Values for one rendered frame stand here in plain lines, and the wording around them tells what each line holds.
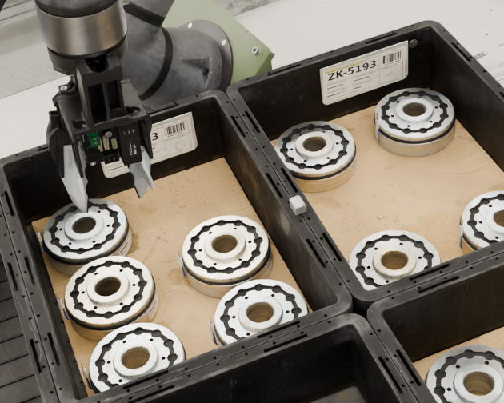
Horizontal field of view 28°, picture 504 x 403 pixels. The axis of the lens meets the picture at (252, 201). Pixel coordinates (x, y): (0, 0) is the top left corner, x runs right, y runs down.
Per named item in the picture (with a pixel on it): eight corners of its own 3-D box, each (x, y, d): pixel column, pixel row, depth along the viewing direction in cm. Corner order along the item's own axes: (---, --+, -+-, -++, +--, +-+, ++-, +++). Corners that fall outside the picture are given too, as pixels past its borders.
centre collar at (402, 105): (388, 109, 130) (387, 105, 130) (421, 96, 131) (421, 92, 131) (407, 129, 127) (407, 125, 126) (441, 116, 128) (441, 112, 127)
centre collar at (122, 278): (82, 281, 114) (81, 278, 114) (123, 267, 115) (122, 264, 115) (93, 312, 111) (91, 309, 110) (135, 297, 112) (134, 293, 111)
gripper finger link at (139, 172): (151, 225, 102) (120, 163, 95) (134, 189, 106) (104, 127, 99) (178, 212, 102) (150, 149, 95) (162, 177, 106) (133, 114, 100)
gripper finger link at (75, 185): (68, 244, 99) (74, 169, 94) (54, 206, 103) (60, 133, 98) (98, 240, 100) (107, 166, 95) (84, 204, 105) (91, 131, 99)
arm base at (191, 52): (140, 85, 158) (91, 65, 151) (198, 13, 152) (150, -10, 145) (174, 149, 149) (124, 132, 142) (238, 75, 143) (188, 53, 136)
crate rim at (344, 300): (-6, 176, 122) (-12, 161, 120) (223, 101, 128) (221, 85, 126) (70, 432, 94) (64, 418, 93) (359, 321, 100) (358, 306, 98)
